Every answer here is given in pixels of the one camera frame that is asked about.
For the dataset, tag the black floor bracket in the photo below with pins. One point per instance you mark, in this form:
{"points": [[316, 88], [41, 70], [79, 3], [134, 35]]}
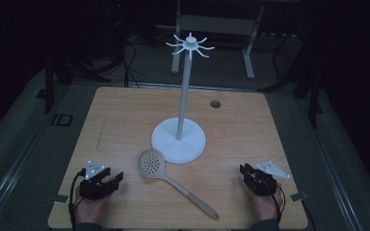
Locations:
{"points": [[62, 119]]}

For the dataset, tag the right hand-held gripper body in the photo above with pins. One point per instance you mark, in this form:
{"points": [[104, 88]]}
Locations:
{"points": [[265, 184]]}

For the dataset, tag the person's left hand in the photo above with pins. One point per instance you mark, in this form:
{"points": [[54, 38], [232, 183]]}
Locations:
{"points": [[90, 208]]}

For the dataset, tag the person's right hand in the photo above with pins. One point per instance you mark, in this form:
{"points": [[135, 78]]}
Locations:
{"points": [[266, 207]]}

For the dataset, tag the black metal stand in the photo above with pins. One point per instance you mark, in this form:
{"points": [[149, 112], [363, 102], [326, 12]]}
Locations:
{"points": [[305, 86], [54, 80]]}

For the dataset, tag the white hook rack stand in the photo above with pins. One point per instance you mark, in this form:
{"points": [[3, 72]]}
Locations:
{"points": [[179, 141]]}

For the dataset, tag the grey metal desk frame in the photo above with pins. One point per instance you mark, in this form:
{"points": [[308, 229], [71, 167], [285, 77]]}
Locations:
{"points": [[218, 24]]}

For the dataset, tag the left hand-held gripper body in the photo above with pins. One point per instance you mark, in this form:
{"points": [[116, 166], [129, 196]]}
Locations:
{"points": [[91, 189]]}

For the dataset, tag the beige slotted spoon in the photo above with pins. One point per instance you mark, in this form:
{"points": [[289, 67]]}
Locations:
{"points": [[152, 165]]}

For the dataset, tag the grey tape piece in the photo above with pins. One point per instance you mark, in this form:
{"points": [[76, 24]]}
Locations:
{"points": [[61, 199], [298, 196]]}

